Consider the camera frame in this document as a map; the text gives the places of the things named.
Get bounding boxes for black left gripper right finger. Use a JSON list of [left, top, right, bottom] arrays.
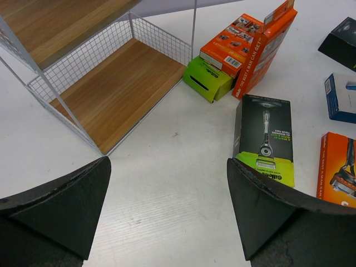
[[227, 159, 355, 266]]

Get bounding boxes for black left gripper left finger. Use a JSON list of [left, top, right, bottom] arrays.
[[1, 156, 111, 266]]

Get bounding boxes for green black Gillette Labs box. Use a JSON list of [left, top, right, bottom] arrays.
[[233, 94, 295, 187], [182, 56, 236, 103], [318, 17, 356, 72]]

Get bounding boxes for white wire wooden shelf rack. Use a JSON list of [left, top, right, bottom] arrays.
[[1, 1, 194, 155]]

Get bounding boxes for orange Gillette Fusion5 box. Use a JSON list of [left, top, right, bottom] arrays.
[[232, 0, 298, 99], [316, 132, 355, 208]]

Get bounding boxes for orange Gillette cartridge box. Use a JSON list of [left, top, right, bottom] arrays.
[[200, 13, 263, 78]]

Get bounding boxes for blue white Harry's box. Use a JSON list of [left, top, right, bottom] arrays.
[[324, 73, 355, 124]]

